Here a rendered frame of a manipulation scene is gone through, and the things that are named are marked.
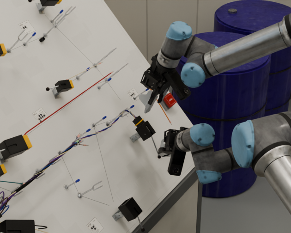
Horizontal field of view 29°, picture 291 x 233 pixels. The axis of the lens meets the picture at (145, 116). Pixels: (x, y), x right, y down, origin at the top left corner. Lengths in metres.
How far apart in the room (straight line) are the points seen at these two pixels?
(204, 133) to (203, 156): 0.08
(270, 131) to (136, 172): 0.79
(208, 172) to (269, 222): 1.62
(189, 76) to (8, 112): 0.62
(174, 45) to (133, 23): 2.74
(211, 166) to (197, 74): 0.32
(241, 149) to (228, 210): 2.00
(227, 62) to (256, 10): 2.21
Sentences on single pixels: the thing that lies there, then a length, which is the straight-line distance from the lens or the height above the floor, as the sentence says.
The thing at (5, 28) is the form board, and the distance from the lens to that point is 2.09.
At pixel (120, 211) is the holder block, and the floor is 0.96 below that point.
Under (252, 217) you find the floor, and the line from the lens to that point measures 3.43.
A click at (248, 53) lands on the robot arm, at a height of 1.56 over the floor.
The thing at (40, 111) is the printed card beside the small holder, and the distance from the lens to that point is 1.99.
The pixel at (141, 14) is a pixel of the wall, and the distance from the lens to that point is 4.52.
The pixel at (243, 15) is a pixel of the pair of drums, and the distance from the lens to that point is 3.80.
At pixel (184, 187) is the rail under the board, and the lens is 2.28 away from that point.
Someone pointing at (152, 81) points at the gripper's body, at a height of 1.34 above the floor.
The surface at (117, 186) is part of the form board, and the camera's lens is 2.05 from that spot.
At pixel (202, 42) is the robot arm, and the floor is 1.51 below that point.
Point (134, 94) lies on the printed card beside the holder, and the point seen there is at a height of 1.15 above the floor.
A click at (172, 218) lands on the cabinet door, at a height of 0.66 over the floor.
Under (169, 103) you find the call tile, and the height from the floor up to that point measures 1.09.
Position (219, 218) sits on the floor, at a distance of 3.40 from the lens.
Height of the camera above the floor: 2.28
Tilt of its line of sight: 32 degrees down
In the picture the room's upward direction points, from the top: 1 degrees counter-clockwise
